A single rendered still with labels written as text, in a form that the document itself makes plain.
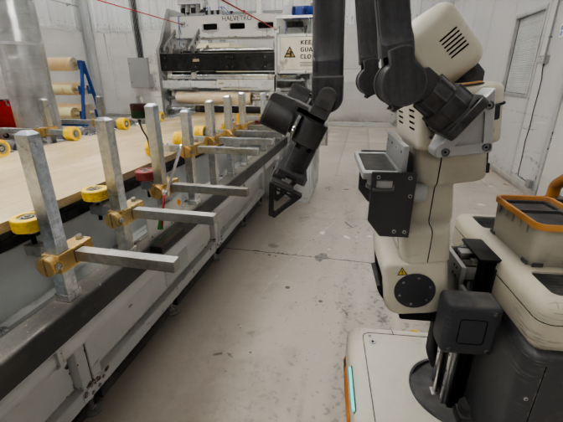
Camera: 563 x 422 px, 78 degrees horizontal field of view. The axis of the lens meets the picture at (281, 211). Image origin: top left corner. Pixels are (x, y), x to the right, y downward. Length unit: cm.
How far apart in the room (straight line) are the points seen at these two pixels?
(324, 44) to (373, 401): 105
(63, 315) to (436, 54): 104
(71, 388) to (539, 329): 147
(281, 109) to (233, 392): 128
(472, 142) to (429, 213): 27
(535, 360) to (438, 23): 74
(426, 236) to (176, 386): 125
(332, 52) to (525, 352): 77
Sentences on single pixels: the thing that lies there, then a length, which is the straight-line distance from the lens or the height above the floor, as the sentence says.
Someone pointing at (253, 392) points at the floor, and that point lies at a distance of 167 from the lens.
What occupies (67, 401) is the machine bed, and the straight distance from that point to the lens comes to 161.
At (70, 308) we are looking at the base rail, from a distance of 106.
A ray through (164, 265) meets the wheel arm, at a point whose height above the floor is 82.
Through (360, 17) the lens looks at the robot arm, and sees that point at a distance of 113.
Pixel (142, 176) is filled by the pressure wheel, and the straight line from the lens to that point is 143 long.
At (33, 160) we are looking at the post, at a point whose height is 107.
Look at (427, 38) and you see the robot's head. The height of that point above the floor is 132.
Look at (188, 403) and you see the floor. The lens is 167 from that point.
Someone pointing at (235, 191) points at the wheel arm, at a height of 85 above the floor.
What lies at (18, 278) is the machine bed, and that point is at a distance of 126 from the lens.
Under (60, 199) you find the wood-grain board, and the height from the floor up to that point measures 90.
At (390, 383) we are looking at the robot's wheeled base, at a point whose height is 28.
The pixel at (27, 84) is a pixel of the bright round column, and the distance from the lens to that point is 519.
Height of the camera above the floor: 125
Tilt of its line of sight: 21 degrees down
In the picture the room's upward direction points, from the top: straight up
